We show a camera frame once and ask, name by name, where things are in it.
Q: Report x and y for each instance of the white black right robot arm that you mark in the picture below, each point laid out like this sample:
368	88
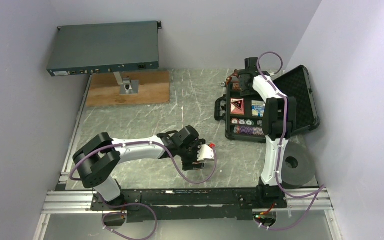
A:
278	120

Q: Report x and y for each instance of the dark green rack unit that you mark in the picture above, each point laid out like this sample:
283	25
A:
105	48

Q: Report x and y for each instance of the blue playing card deck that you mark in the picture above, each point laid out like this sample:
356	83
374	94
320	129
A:
257	108

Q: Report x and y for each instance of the silver metal stand bracket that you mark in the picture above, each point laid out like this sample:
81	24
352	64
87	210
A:
127	85

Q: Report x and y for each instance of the red black triangle button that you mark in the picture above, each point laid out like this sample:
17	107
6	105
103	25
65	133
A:
237	104

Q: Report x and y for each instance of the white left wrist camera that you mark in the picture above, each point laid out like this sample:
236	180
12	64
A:
205	153

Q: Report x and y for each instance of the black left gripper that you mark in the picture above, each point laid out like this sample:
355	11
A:
187	164

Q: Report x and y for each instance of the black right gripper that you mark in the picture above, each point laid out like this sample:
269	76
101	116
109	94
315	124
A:
244	90

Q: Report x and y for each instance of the poker chips row in case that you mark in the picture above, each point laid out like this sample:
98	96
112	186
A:
248	130

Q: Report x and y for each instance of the red five chip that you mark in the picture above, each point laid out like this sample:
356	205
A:
234	121

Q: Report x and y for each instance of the black aluminium mounting rail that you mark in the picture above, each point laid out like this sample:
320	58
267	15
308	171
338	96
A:
186	204

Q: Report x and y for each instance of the black poker set case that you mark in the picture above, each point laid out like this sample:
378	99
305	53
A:
295	83

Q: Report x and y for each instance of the brown wooden board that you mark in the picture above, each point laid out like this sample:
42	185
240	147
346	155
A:
154	88

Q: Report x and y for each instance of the green twenty chip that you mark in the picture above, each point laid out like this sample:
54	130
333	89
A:
249	122

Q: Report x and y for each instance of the blue ten chip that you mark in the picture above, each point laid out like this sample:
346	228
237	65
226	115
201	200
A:
242	122

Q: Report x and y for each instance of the red playing card deck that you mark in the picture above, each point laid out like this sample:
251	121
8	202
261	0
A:
237	107

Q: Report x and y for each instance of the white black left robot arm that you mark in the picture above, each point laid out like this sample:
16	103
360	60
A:
97	159

